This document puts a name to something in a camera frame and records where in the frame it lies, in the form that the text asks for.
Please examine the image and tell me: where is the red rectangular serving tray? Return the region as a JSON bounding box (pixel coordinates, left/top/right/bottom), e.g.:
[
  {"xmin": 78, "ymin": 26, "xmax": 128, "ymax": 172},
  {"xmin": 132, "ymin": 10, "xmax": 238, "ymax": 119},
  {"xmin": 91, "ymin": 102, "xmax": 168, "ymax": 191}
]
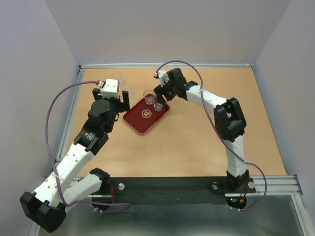
[{"xmin": 123, "ymin": 98, "xmax": 170, "ymax": 134}]

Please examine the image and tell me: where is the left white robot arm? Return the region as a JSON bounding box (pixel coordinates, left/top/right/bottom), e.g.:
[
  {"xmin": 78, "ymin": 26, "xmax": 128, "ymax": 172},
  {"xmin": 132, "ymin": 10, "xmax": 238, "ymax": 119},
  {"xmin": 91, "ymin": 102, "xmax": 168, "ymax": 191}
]
[{"xmin": 20, "ymin": 88, "xmax": 130, "ymax": 233}]

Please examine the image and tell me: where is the clear glass left middle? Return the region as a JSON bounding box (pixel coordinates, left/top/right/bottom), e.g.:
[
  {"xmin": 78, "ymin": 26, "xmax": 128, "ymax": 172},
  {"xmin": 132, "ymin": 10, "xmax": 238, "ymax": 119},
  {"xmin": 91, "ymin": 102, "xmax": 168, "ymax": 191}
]
[{"xmin": 123, "ymin": 83, "xmax": 132, "ymax": 96}]

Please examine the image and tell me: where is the aluminium table frame rail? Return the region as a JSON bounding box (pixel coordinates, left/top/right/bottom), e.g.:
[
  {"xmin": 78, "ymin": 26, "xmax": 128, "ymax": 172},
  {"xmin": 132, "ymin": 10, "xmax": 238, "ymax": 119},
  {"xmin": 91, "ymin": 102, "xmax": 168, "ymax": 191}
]
[{"xmin": 79, "ymin": 62, "xmax": 253, "ymax": 69}]

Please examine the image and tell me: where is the purple cable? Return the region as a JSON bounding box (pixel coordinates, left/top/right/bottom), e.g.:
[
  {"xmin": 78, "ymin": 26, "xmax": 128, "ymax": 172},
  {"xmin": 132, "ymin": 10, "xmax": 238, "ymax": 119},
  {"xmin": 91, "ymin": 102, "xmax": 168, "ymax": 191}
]
[
  {"xmin": 156, "ymin": 59, "xmax": 267, "ymax": 212},
  {"xmin": 46, "ymin": 80, "xmax": 131, "ymax": 214}
]

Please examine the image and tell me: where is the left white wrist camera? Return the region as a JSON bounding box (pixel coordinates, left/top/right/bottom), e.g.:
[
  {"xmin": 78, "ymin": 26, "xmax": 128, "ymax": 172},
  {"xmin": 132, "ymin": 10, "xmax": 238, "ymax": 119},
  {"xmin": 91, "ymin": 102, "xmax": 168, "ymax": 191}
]
[{"xmin": 98, "ymin": 79, "xmax": 120, "ymax": 99}]

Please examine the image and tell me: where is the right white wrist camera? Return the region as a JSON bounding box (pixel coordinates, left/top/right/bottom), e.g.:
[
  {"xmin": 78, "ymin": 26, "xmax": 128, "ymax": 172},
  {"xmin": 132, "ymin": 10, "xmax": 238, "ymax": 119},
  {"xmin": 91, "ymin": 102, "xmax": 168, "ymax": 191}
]
[{"xmin": 154, "ymin": 69, "xmax": 169, "ymax": 87}]

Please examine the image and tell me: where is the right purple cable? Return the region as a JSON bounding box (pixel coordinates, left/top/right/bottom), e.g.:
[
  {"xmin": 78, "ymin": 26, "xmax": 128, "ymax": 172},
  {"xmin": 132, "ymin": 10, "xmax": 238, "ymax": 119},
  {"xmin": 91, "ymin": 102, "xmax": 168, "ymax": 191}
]
[{"xmin": 156, "ymin": 59, "xmax": 267, "ymax": 212}]

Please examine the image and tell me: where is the clear glass back left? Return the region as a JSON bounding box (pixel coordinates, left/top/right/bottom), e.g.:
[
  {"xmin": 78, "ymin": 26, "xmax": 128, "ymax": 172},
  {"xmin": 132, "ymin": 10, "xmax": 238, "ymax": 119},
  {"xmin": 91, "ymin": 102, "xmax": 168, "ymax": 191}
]
[{"xmin": 112, "ymin": 72, "xmax": 123, "ymax": 82}]

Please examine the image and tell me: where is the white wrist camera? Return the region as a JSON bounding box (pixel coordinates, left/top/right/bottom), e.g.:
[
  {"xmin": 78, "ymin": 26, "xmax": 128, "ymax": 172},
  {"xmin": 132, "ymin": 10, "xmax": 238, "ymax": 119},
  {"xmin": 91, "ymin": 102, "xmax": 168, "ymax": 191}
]
[
  {"xmin": 154, "ymin": 69, "xmax": 169, "ymax": 87},
  {"xmin": 98, "ymin": 79, "xmax": 120, "ymax": 99}
]

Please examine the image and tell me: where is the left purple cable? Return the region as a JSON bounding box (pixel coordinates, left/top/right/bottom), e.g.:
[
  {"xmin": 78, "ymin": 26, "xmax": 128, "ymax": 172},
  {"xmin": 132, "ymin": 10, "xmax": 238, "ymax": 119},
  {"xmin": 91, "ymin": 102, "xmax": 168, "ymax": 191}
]
[{"xmin": 46, "ymin": 80, "xmax": 131, "ymax": 214}]

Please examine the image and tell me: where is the clear faceted glass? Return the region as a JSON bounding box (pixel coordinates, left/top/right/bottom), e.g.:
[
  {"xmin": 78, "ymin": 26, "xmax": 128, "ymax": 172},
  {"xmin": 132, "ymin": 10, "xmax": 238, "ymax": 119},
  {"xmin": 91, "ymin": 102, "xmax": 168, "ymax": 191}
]
[
  {"xmin": 153, "ymin": 102, "xmax": 163, "ymax": 117},
  {"xmin": 143, "ymin": 89, "xmax": 156, "ymax": 105}
]

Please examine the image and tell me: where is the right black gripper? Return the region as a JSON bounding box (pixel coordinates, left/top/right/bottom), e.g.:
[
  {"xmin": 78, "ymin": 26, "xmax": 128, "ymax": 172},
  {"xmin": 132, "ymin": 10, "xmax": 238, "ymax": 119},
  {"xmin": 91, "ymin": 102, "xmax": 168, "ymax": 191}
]
[{"xmin": 153, "ymin": 76, "xmax": 177, "ymax": 105}]

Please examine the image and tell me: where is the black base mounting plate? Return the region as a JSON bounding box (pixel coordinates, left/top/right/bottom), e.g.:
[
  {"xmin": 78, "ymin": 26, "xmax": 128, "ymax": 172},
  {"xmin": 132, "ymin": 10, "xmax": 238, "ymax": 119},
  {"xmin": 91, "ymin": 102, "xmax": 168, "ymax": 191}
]
[{"xmin": 92, "ymin": 177, "xmax": 255, "ymax": 206}]

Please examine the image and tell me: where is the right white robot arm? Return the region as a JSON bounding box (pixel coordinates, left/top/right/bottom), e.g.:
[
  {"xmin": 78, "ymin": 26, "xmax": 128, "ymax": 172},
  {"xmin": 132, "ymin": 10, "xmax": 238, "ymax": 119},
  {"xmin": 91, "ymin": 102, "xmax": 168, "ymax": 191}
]
[{"xmin": 154, "ymin": 68, "xmax": 250, "ymax": 192}]

